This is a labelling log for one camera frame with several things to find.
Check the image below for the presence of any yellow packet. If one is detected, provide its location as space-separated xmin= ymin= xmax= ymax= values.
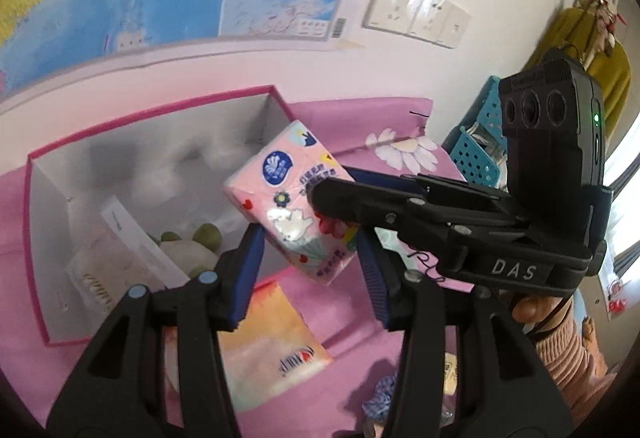
xmin=442 ymin=352 xmax=462 ymax=399

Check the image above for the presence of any blue checkered cloth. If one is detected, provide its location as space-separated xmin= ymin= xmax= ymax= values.
xmin=362 ymin=375 xmax=401 ymax=420

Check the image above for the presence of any blue plastic basket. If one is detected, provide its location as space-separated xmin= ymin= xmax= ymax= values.
xmin=445 ymin=75 xmax=511 ymax=191

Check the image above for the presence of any pink storage box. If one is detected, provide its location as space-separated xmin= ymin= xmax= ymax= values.
xmin=24 ymin=85 xmax=303 ymax=349

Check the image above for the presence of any white plastic packet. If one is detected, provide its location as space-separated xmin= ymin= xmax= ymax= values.
xmin=66 ymin=197 xmax=190 ymax=315

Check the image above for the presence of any green white plush toy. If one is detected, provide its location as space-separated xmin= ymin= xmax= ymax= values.
xmin=159 ymin=223 xmax=224 ymax=279

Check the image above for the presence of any person's right hand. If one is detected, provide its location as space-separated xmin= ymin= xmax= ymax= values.
xmin=511 ymin=294 xmax=573 ymax=336

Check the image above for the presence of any white wall socket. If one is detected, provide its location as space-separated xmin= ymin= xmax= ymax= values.
xmin=407 ymin=0 xmax=453 ymax=41
xmin=362 ymin=0 xmax=428 ymax=32
xmin=435 ymin=2 xmax=472 ymax=49

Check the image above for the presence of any window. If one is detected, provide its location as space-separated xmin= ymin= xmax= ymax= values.
xmin=597 ymin=108 xmax=640 ymax=279

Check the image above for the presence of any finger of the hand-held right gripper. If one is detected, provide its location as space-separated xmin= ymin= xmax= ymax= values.
xmin=310 ymin=180 xmax=531 ymax=243
xmin=345 ymin=166 xmax=511 ymax=211

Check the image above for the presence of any pink printed tissue pack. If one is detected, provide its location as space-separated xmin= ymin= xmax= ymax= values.
xmin=222 ymin=120 xmax=358 ymax=287

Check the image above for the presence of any orange tissue pack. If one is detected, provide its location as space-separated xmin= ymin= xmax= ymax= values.
xmin=165 ymin=280 xmax=335 ymax=414

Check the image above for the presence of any person's right forearm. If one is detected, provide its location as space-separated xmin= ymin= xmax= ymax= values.
xmin=530 ymin=298 xmax=617 ymax=425

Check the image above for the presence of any pink floral bedsheet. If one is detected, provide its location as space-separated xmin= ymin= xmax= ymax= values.
xmin=0 ymin=98 xmax=501 ymax=438

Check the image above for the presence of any yellow garment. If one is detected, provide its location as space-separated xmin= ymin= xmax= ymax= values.
xmin=520 ymin=8 xmax=632 ymax=139

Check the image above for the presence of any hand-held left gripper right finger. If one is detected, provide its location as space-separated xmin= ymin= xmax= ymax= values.
xmin=354 ymin=228 xmax=576 ymax=438

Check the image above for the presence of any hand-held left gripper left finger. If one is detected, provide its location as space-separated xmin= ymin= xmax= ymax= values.
xmin=47 ymin=223 xmax=266 ymax=438

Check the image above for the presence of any hanging tassel ornament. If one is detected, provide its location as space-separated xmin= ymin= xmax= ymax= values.
xmin=594 ymin=0 xmax=627 ymax=54

